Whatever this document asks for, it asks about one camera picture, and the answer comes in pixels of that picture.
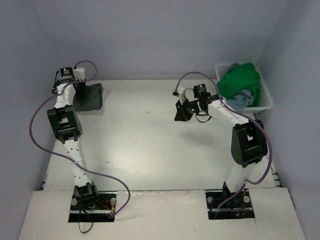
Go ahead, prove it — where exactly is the grey green t shirt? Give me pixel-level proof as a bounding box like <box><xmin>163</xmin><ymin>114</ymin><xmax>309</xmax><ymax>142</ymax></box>
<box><xmin>72</xmin><ymin>83</ymin><xmax>103</xmax><ymax>112</ymax></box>

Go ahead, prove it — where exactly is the white t shirt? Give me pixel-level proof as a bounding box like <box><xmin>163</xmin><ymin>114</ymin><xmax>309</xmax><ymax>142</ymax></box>
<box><xmin>101</xmin><ymin>86</ymin><xmax>111</xmax><ymax>101</ymax></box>

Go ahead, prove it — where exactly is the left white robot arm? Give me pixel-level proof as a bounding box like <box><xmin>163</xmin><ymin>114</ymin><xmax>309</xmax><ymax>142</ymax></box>
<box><xmin>47</xmin><ymin>67</ymin><xmax>100</xmax><ymax>210</ymax></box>

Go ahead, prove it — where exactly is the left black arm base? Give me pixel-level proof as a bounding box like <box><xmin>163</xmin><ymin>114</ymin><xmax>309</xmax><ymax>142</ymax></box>
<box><xmin>68</xmin><ymin>184</ymin><xmax>117</xmax><ymax>223</ymax></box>

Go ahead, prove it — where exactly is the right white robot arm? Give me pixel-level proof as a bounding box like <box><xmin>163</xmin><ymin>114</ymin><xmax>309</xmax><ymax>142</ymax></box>
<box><xmin>172</xmin><ymin>84</ymin><xmax>268</xmax><ymax>206</ymax></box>

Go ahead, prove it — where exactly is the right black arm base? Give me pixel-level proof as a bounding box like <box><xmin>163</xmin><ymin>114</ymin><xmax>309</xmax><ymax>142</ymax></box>
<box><xmin>205</xmin><ymin>183</ymin><xmax>255</xmax><ymax>221</ymax></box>

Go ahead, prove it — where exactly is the blue t shirt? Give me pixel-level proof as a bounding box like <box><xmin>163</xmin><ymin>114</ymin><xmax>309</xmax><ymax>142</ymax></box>
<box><xmin>226</xmin><ymin>64</ymin><xmax>255</xmax><ymax>112</ymax></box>

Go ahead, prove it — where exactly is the white laundry basket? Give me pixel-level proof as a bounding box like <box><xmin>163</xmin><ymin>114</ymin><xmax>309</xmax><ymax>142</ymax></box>
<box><xmin>214</xmin><ymin>63</ymin><xmax>273</xmax><ymax>114</ymax></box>

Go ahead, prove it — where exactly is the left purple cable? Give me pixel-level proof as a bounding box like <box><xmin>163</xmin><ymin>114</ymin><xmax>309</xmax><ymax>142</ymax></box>
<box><xmin>28</xmin><ymin>59</ymin><xmax>132</xmax><ymax>218</ymax></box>

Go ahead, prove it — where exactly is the purple cable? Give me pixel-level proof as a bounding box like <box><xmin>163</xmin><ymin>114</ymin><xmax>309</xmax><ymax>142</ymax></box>
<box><xmin>28</xmin><ymin>59</ymin><xmax>132</xmax><ymax>218</ymax></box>
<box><xmin>174</xmin><ymin>71</ymin><xmax>274</xmax><ymax>213</ymax></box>

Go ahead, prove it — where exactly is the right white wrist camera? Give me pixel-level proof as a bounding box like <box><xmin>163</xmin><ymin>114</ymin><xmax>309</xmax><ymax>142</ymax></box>
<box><xmin>172</xmin><ymin>86</ymin><xmax>189</xmax><ymax>106</ymax></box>

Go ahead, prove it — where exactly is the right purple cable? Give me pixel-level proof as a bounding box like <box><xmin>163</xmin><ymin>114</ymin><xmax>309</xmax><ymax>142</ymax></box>
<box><xmin>174</xmin><ymin>71</ymin><xmax>274</xmax><ymax>213</ymax></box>

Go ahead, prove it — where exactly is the black thin looped cable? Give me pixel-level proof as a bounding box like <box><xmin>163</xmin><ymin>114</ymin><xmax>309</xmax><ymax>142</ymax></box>
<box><xmin>77</xmin><ymin>208</ymin><xmax>94</xmax><ymax>235</ymax></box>

